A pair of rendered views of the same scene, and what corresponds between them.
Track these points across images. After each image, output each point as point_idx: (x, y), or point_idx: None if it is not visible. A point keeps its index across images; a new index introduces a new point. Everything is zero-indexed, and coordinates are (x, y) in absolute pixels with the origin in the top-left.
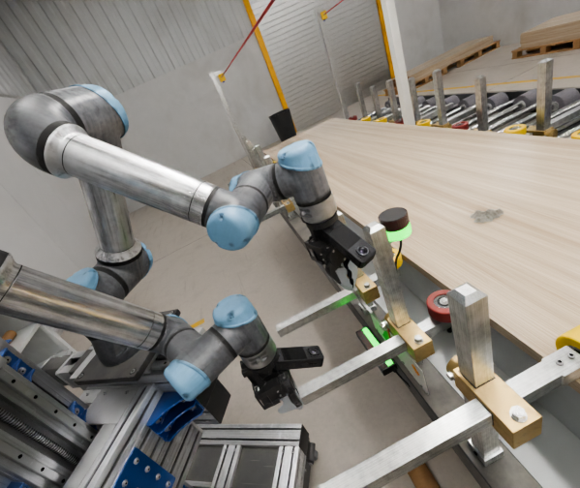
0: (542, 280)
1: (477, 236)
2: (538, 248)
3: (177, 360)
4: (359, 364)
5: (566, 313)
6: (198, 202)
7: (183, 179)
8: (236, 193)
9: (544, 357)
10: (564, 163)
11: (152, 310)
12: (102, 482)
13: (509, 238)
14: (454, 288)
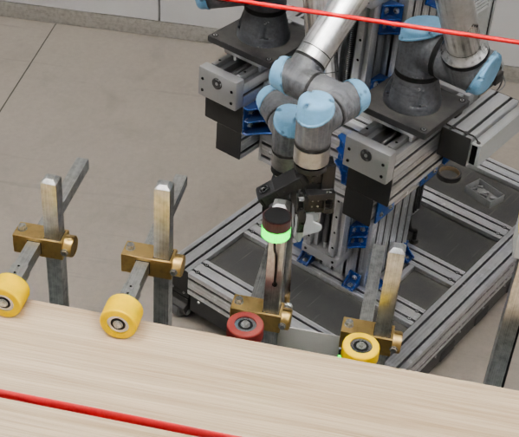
0: (191, 385)
1: (293, 419)
2: (220, 424)
3: (274, 88)
4: (262, 265)
5: (155, 361)
6: (298, 46)
7: (314, 31)
8: (301, 69)
9: (139, 287)
10: None
11: (332, 74)
12: None
13: (257, 428)
14: (251, 343)
